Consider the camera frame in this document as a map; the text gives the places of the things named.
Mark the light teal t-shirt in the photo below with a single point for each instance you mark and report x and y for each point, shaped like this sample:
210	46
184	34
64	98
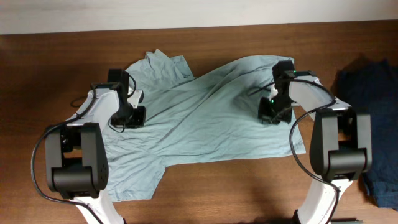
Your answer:
193	120

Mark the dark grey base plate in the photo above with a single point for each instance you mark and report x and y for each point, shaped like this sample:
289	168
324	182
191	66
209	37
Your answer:
346	222

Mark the dark blue folded garment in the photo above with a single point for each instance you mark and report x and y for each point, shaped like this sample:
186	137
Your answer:
374	88

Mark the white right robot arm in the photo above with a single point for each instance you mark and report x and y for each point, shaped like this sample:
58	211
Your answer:
340	148

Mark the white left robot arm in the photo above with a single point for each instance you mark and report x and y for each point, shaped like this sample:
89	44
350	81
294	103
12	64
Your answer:
76	161

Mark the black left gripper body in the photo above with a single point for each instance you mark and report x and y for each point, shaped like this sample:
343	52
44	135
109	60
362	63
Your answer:
132	118

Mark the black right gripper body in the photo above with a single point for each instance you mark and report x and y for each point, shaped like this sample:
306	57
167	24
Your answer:
277	109

